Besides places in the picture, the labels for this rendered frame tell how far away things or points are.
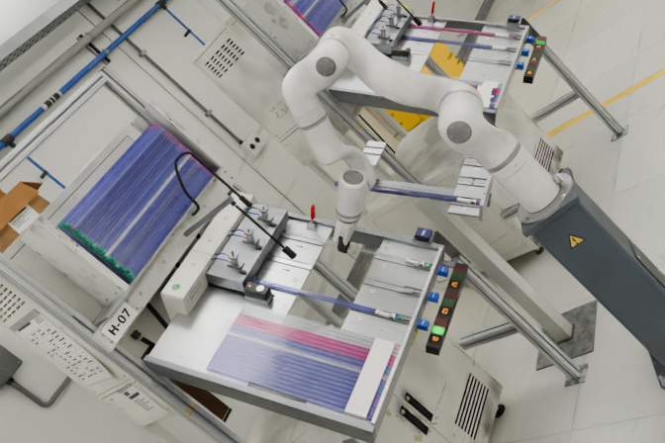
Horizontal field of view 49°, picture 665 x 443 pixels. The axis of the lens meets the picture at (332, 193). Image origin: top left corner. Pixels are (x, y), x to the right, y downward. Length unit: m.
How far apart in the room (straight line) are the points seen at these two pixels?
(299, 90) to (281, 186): 2.69
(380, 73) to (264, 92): 1.38
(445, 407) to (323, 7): 1.77
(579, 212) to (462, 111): 0.45
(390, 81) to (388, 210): 1.55
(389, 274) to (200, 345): 0.62
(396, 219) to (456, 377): 1.03
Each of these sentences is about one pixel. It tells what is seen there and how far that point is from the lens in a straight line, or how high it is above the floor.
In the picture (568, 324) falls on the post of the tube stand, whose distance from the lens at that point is 2.92.
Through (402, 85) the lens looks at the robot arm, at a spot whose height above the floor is 1.24.
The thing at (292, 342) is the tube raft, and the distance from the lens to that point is 2.16.
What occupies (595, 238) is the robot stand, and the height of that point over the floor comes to 0.55.
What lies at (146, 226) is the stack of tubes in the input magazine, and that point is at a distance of 2.32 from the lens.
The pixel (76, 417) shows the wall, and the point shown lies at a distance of 3.71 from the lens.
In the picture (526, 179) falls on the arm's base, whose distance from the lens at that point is 2.08.
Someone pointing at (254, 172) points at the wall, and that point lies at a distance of 4.61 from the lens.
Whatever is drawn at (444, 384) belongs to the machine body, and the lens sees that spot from 2.67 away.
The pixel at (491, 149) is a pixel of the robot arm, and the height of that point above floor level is 0.95.
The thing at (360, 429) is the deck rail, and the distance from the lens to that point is 2.00.
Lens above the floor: 1.65
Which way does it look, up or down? 14 degrees down
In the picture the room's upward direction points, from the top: 47 degrees counter-clockwise
